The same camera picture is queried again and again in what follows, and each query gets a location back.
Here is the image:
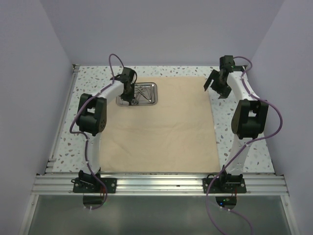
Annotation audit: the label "beige cloth wrap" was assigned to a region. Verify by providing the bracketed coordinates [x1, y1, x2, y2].
[99, 76, 220, 173]

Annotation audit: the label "steel surgical scissors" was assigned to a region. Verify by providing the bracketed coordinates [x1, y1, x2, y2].
[135, 84, 152, 103]

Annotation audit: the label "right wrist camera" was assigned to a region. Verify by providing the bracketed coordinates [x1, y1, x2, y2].
[219, 55, 235, 70]

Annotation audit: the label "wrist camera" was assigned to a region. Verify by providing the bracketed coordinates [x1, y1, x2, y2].
[122, 67, 137, 83]
[219, 55, 235, 70]

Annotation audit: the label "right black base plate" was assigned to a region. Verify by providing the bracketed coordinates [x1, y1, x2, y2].
[202, 178, 247, 194]

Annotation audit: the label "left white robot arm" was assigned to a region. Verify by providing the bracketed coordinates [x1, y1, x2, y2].
[70, 81, 135, 192]

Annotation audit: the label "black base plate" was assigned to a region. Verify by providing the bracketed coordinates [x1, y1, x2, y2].
[202, 178, 247, 194]
[71, 177, 117, 193]

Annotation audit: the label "aluminium rail frame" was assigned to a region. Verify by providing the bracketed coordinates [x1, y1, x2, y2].
[31, 172, 289, 196]

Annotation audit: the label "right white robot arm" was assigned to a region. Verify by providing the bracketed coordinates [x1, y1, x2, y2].
[203, 66, 268, 193]

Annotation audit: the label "steel instrument tray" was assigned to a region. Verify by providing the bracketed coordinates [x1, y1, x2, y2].
[116, 82, 158, 106]

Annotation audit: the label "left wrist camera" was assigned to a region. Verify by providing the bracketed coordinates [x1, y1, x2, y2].
[122, 67, 137, 83]

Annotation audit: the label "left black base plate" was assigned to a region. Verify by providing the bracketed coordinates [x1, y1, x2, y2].
[71, 177, 117, 193]

